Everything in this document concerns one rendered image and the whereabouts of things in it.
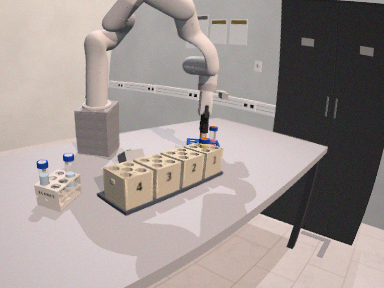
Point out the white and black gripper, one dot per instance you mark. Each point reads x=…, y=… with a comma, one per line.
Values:
x=205, y=104

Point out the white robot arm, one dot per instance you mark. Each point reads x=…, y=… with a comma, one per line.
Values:
x=119, y=19

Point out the beige bucket adapter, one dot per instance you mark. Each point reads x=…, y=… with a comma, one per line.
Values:
x=191, y=164
x=166, y=179
x=212, y=158
x=128, y=192

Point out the beige tube rack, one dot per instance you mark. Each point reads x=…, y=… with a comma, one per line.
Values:
x=50, y=198

